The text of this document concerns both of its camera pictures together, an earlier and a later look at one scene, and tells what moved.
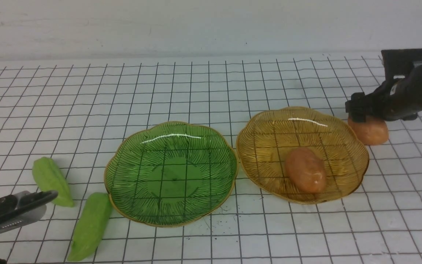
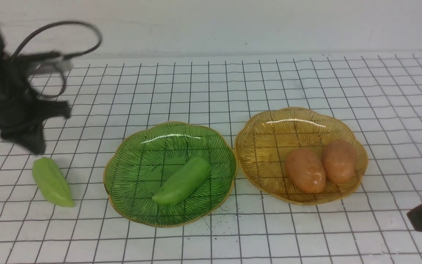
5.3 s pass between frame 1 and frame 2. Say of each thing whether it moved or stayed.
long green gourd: moved
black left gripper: moved
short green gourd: stayed
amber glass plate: stayed
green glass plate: stayed
